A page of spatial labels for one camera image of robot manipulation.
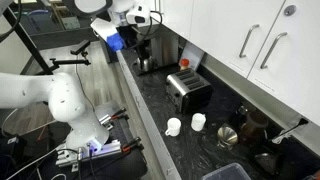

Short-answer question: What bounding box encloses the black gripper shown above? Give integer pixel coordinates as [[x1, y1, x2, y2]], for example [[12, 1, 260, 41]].
[[128, 23, 149, 43]]

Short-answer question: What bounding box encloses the stainless steel toaster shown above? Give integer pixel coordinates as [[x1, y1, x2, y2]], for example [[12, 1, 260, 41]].
[[165, 68, 214, 114]]

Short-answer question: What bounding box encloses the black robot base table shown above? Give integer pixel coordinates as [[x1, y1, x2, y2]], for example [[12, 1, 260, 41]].
[[74, 113, 148, 180]]

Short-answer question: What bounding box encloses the black coffee machine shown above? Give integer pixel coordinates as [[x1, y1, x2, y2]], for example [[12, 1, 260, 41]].
[[133, 33, 180, 75]]

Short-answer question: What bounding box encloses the silver coffee carafe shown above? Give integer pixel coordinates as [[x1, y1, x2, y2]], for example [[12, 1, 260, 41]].
[[137, 56, 156, 74]]

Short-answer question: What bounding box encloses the jar with orange lid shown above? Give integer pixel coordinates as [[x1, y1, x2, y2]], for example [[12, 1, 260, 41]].
[[179, 58, 191, 72]]

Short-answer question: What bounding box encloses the white flat board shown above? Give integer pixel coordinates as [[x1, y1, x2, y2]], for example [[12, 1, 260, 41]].
[[181, 41, 206, 71]]

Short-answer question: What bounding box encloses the black stand pole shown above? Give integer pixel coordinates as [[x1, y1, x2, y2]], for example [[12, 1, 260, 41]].
[[2, 6, 54, 76]]

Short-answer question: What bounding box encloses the metal funnel dripper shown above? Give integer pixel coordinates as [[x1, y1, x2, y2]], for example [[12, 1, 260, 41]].
[[217, 124, 239, 150]]

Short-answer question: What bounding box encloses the brown glass coffee jar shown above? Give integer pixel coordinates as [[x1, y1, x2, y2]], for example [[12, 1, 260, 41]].
[[237, 106, 270, 142]]

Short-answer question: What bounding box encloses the round cabinet lock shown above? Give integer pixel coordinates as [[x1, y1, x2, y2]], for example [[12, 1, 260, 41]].
[[283, 4, 297, 17]]

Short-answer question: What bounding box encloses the white cabinet door with lock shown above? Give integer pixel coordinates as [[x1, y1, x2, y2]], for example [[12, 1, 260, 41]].
[[247, 0, 320, 128]]

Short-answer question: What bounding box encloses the clear plastic container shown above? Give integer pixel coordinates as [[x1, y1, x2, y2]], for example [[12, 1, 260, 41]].
[[200, 162, 253, 180]]

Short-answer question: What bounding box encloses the dark coffee filter holder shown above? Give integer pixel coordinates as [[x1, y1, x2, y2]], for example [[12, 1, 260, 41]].
[[254, 152, 280, 176]]

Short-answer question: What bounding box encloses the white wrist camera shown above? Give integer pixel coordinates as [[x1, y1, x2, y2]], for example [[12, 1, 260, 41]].
[[125, 4, 152, 25]]

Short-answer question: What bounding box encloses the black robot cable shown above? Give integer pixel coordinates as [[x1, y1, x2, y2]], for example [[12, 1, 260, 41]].
[[132, 9, 164, 49]]

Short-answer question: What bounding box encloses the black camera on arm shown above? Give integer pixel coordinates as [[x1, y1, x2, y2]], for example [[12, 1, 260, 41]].
[[49, 39, 92, 73]]

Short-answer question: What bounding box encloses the red handled clamp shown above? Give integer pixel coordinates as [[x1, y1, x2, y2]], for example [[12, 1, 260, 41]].
[[121, 136, 143, 153], [99, 107, 130, 126]]

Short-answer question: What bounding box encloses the white mug with handle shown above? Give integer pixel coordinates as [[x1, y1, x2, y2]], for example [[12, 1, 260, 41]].
[[164, 117, 182, 138]]

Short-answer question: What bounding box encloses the white cup without handle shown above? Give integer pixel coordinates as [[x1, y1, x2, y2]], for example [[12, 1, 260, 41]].
[[190, 112, 207, 132]]

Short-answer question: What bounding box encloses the silver cabinet handle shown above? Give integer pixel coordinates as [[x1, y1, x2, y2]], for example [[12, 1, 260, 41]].
[[238, 23, 260, 59], [260, 31, 288, 70]]

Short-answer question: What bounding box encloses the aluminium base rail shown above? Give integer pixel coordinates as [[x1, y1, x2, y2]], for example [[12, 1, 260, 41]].
[[54, 139, 123, 168]]

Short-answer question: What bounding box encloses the black power cable with plug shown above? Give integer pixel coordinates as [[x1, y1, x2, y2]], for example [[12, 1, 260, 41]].
[[271, 117, 310, 144]]

